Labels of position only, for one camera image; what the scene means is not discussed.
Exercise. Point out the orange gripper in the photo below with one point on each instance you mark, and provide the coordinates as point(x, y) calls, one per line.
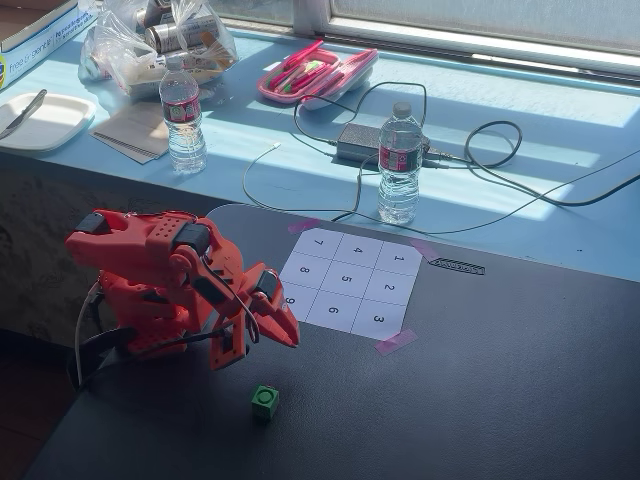
point(276, 309)

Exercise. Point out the green cube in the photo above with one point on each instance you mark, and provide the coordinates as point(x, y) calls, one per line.
point(264, 402)

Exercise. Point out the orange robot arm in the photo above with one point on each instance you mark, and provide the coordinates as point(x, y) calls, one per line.
point(145, 250)

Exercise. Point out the white numbered grid paper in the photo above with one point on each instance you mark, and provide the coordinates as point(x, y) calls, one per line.
point(350, 260)

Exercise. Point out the black patterned strip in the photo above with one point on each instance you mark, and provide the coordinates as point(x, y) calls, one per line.
point(457, 266)

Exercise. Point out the black power adapter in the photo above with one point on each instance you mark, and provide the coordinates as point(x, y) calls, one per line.
point(356, 141)

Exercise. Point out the clear water bottle red label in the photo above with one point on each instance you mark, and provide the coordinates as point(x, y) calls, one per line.
point(182, 115)
point(400, 165)

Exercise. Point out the brown paper napkin stack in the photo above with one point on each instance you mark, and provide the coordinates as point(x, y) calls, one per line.
point(132, 132)

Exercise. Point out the green highlighter pen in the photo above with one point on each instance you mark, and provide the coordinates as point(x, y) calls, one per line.
point(305, 75)

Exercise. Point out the pink pencil case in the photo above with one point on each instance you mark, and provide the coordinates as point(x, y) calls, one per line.
point(345, 75)

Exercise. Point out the pink marker pen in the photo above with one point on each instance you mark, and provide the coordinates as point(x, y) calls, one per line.
point(305, 54)

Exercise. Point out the white square plate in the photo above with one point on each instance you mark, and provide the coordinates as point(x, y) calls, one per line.
point(55, 122)

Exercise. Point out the silver metal can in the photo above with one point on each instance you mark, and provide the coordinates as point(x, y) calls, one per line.
point(155, 11)
point(170, 36)

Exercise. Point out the clear plastic bag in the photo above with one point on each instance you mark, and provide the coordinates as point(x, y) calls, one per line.
point(120, 55)

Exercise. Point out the grey plastic knife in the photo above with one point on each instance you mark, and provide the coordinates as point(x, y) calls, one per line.
point(22, 115)

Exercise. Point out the Tide cardboard box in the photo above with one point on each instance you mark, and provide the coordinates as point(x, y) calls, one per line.
point(35, 42)

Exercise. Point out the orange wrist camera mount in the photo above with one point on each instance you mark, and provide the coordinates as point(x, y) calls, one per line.
point(227, 350)

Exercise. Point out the white window frame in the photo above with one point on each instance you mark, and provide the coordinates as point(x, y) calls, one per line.
point(450, 35)

